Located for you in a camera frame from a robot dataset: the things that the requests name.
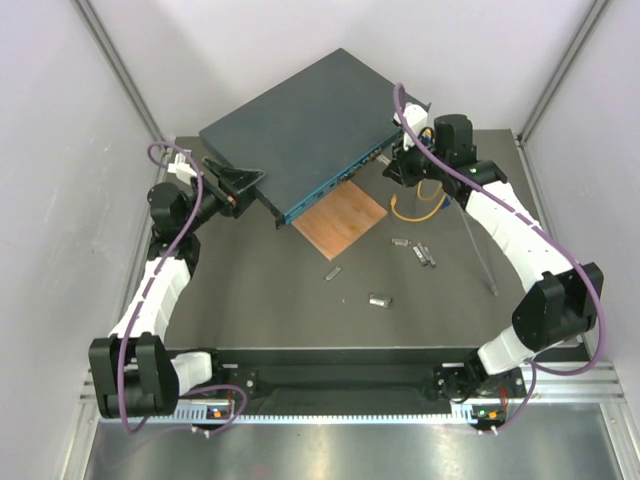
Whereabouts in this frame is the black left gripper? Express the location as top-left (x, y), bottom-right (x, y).
top-left (181, 157), bottom-right (264, 233)

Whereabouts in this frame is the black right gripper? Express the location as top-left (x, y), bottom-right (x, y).
top-left (383, 132), bottom-right (448, 189)

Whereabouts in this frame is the grey ethernet cable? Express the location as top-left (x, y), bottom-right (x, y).
top-left (449, 199), bottom-right (500, 297)

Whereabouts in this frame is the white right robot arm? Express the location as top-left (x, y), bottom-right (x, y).
top-left (384, 104), bottom-right (604, 396)

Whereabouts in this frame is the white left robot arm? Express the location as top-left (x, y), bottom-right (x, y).
top-left (88, 155), bottom-right (265, 421)

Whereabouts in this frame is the dark transceiver module pair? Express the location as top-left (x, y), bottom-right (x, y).
top-left (413, 242), bottom-right (436, 268)

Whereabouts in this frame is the wooden board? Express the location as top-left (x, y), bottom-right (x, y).
top-left (293, 181), bottom-right (387, 261)

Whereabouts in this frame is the silver transceiver module bottom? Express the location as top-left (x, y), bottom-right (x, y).
top-left (368, 293), bottom-right (393, 309)

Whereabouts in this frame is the blue ethernet cable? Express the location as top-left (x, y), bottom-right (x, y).
top-left (422, 129), bottom-right (454, 209)

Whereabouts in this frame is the yellow ethernet cable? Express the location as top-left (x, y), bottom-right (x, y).
top-left (389, 127), bottom-right (449, 223)

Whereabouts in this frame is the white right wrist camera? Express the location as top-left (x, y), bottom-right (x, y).
top-left (402, 102), bottom-right (431, 151)

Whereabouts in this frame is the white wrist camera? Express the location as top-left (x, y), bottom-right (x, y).
top-left (402, 102), bottom-right (431, 151)
top-left (167, 152), bottom-right (197, 185)

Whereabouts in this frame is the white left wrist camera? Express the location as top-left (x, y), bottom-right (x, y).
top-left (167, 152), bottom-right (197, 185)

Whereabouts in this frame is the dark blue network switch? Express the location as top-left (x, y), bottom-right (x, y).
top-left (199, 48), bottom-right (402, 227)

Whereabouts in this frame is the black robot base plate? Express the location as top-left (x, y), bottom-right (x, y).
top-left (186, 347), bottom-right (530, 418)

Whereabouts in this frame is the grey slotted cable duct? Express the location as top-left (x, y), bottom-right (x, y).
top-left (161, 400), bottom-right (503, 426)

